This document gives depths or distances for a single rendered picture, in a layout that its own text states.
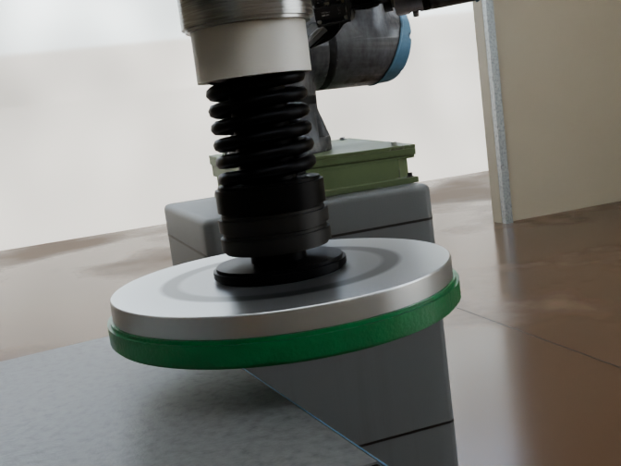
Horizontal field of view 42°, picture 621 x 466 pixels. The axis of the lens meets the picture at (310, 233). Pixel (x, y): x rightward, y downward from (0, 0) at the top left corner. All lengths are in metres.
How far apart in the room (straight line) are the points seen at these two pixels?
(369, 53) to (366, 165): 0.22
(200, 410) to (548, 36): 6.10
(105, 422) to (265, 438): 0.10
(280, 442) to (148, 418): 0.09
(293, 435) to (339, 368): 0.98
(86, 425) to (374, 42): 1.15
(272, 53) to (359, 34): 1.04
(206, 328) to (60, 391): 0.15
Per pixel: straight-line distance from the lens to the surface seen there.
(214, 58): 0.48
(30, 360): 0.64
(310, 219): 0.49
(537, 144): 6.38
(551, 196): 6.47
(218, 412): 0.46
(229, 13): 0.47
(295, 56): 0.49
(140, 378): 0.54
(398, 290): 0.44
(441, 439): 1.51
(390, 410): 1.45
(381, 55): 1.54
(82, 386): 0.55
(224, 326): 0.42
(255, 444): 0.41
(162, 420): 0.46
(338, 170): 1.39
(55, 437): 0.47
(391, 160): 1.43
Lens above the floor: 1.00
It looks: 8 degrees down
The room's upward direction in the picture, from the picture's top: 7 degrees counter-clockwise
